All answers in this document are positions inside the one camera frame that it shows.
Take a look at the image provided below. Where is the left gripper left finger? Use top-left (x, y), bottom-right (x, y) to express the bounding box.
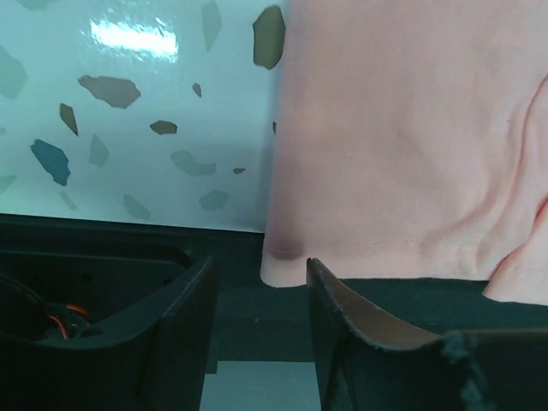
top-left (1, 257), bottom-right (214, 410)

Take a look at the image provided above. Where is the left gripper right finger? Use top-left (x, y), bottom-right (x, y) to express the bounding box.
top-left (307, 259), bottom-right (547, 410)

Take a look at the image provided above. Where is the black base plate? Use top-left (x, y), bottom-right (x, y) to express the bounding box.
top-left (1, 214), bottom-right (547, 371)

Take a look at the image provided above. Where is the pink t shirt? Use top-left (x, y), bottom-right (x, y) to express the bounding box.
top-left (260, 1), bottom-right (547, 305)

